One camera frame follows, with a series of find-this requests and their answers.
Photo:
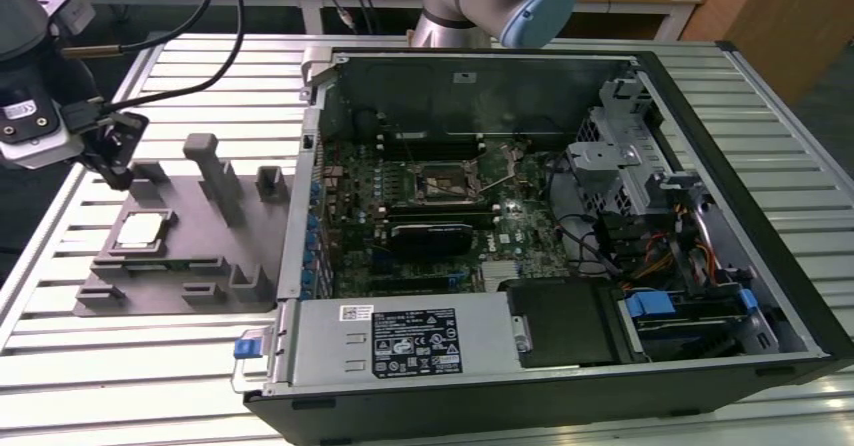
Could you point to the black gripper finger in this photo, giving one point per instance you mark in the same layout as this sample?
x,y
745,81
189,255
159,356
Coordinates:
x,y
117,166

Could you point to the silver CPU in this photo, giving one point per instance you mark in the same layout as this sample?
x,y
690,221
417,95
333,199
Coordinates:
x,y
142,231

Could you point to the CPU socket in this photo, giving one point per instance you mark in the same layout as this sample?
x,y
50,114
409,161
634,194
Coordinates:
x,y
441,173

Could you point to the green RAM stick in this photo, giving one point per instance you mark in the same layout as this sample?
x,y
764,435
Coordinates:
x,y
175,265

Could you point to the grey parts rack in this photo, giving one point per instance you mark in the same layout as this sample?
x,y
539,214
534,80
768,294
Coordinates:
x,y
194,266

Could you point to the blue case latch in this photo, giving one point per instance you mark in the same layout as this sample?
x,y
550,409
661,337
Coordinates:
x,y
247,348

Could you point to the silver power supply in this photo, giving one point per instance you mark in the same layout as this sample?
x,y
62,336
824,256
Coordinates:
x,y
321,346

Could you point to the black RAM slot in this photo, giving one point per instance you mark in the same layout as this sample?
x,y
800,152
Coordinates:
x,y
434,149
441,218
434,143
483,224
441,208
441,213
434,155
434,137

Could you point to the small black expansion card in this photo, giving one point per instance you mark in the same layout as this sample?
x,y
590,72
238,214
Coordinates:
x,y
430,243

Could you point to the silver chipset heatsink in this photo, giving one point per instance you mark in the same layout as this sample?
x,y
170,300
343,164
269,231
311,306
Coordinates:
x,y
502,271

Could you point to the green motherboard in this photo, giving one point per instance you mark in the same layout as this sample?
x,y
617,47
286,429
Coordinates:
x,y
534,246

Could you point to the black PC case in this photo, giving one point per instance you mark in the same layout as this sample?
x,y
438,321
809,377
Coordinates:
x,y
467,411

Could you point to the silver drive cage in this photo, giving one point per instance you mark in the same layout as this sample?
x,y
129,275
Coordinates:
x,y
604,158

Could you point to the black plastic shroud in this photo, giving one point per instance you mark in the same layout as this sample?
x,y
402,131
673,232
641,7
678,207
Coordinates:
x,y
568,321

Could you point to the blue disk carrier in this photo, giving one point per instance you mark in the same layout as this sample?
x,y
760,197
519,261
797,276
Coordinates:
x,y
649,305

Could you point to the metal disk bay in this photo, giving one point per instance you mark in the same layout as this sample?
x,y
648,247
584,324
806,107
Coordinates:
x,y
688,336

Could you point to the blue plastic clip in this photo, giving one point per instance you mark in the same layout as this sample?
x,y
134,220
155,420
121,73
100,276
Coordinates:
x,y
748,300

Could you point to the wooden cabinet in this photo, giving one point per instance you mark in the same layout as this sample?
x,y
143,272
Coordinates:
x,y
788,16

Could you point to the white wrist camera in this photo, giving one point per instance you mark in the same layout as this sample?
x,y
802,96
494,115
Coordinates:
x,y
34,141

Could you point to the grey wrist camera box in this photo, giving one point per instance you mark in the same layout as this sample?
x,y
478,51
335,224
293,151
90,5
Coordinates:
x,y
67,8

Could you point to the small case wall sticker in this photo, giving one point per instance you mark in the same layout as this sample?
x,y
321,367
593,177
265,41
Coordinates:
x,y
463,77

